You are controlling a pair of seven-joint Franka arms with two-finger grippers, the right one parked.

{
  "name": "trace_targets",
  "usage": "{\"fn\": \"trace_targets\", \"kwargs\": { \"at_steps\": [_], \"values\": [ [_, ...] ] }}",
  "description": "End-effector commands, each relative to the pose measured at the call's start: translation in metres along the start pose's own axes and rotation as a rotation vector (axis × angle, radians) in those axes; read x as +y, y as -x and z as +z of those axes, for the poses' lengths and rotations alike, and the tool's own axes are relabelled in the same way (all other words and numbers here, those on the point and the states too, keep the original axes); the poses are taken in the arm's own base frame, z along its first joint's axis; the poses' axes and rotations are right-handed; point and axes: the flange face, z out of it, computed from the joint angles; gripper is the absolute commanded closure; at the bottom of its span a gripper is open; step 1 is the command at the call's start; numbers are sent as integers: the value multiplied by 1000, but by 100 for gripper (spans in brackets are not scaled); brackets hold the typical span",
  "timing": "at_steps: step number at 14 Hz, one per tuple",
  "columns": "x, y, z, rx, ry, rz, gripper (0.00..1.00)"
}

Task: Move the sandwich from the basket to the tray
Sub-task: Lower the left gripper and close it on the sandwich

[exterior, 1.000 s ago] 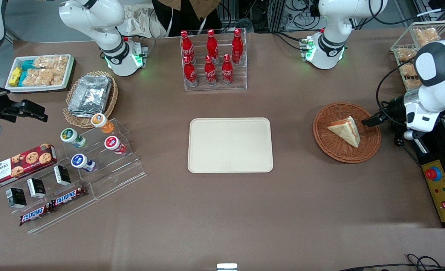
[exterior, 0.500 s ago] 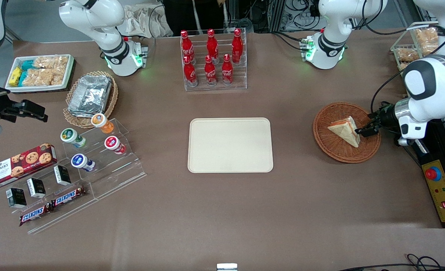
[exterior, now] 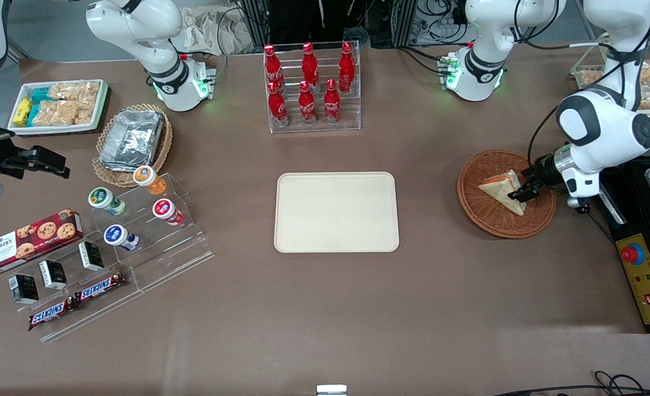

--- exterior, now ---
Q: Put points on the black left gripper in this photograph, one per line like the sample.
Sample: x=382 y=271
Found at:
x=540 y=172

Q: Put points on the triangular sandwich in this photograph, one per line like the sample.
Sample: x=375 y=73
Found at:
x=498 y=188

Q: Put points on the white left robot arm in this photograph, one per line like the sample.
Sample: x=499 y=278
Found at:
x=484 y=33

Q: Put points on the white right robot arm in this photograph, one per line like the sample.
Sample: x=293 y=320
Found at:
x=137 y=27

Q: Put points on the brown round wicker basket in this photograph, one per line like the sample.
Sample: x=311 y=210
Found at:
x=484 y=214

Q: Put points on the light tan wicker basket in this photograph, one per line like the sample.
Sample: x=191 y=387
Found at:
x=110 y=177

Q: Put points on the white rectangular snack tray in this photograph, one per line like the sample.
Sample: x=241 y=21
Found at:
x=102 y=104

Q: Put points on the cream rectangular serving tray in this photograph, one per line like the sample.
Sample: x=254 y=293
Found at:
x=336 y=212

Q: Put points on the teal snack packet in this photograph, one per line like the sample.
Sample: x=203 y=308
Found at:
x=34 y=114
x=41 y=95

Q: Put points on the yellow snack packet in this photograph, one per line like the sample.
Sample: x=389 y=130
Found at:
x=22 y=111

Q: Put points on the green lid gum jar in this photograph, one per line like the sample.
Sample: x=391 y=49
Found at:
x=102 y=198

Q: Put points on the red Walkers cookie box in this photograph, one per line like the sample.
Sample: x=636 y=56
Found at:
x=27 y=242

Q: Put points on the foil container stack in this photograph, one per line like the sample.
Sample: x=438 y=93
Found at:
x=132 y=137

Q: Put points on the black equipment platform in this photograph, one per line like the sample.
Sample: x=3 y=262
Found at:
x=633 y=214

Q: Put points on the small black box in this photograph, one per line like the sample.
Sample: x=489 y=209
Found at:
x=53 y=275
x=91 y=256
x=23 y=289

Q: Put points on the blue lid gum jar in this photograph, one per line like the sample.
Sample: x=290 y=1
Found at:
x=115 y=235

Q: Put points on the orange lid gum jar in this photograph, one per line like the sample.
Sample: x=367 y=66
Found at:
x=147 y=177

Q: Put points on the red lid gum jar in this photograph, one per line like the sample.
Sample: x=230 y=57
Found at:
x=163 y=209

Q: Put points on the Snickers chocolate bar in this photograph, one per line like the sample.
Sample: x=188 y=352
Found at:
x=100 y=287
x=49 y=313

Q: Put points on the yellow emergency stop control box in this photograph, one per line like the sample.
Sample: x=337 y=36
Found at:
x=646 y=280

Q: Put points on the clear acrylic stepped stand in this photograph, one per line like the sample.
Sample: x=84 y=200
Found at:
x=104 y=311
x=176 y=258

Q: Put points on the red cola bottle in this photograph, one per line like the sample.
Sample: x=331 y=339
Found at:
x=277 y=107
x=271 y=66
x=306 y=107
x=347 y=66
x=310 y=66
x=332 y=104

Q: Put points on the beige crumpled cloth bag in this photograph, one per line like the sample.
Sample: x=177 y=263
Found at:
x=203 y=30

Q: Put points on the clear acrylic bottle rack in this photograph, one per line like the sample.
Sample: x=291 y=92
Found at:
x=316 y=127

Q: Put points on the aluminium profile frame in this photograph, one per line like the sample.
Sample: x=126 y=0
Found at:
x=404 y=22

